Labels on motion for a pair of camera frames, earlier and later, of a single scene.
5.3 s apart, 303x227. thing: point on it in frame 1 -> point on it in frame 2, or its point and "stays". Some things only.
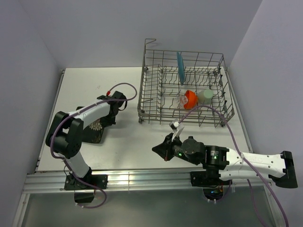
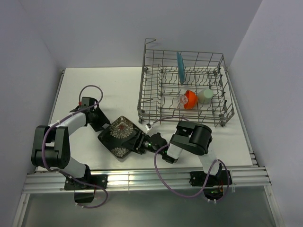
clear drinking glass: x=179 y=102 stays
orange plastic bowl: x=192 y=100 stays
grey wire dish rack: x=184 y=87 stays
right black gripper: x=164 y=149 -> x=133 y=144
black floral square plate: x=93 y=133 -> x=120 y=131
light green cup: x=205 y=96 stays
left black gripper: x=109 y=122 -> x=102 y=121
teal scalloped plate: x=181 y=68 stays
